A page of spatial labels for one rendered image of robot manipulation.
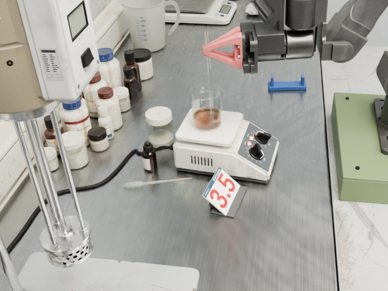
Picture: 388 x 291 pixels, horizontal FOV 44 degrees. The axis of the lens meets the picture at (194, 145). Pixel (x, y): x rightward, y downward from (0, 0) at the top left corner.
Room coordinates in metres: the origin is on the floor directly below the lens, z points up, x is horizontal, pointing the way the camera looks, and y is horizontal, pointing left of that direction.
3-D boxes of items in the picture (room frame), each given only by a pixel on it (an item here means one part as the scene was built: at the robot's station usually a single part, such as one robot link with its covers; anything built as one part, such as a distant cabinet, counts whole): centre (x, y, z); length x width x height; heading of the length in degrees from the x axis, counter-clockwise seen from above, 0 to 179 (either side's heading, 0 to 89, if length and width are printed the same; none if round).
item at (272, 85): (1.14, -0.26, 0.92); 0.10 x 0.03 x 0.04; 84
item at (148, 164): (0.82, 0.10, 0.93); 0.03 x 0.03 x 0.07
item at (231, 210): (0.71, -0.05, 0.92); 0.09 x 0.06 x 0.04; 156
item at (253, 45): (0.85, -0.15, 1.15); 0.10 x 0.07 x 0.07; 177
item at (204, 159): (0.84, -0.06, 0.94); 0.22 x 0.13 x 0.08; 71
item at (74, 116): (0.94, 0.27, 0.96); 0.06 x 0.06 x 0.11
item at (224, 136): (0.84, -0.04, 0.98); 0.12 x 0.12 x 0.01; 71
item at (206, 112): (0.84, -0.03, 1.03); 0.07 x 0.06 x 0.08; 85
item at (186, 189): (0.74, 0.02, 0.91); 0.06 x 0.06 x 0.02
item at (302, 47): (0.85, -0.21, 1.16); 0.07 x 0.06 x 0.07; 87
